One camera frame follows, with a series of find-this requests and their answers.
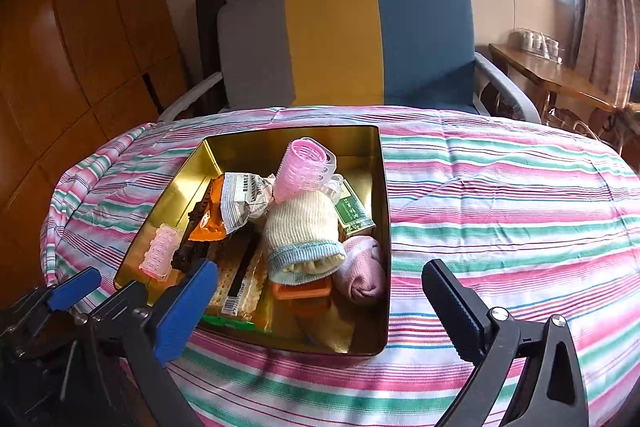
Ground striped pink green tablecloth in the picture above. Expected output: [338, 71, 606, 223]
[40, 106, 639, 426]

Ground brown brick toy stick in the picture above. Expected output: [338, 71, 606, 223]
[170, 185, 216, 278]

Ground white cups on table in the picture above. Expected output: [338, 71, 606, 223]
[515, 28, 564, 64]

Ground wooden side table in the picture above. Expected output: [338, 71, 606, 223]
[488, 43, 617, 121]

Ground brown snack bag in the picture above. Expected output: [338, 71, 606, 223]
[189, 172, 276, 242]

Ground green tea box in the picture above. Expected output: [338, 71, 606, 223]
[334, 179, 375, 239]

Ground blue yellow grey armchair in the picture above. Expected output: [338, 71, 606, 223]
[160, 0, 540, 124]

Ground pink sock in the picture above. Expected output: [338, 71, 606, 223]
[333, 235, 386, 306]

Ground pink curtain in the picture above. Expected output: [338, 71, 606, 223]
[572, 0, 639, 108]

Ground orange plastic basket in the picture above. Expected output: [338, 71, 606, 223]
[272, 277, 332, 317]

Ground gold metal tin box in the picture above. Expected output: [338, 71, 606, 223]
[114, 124, 390, 358]

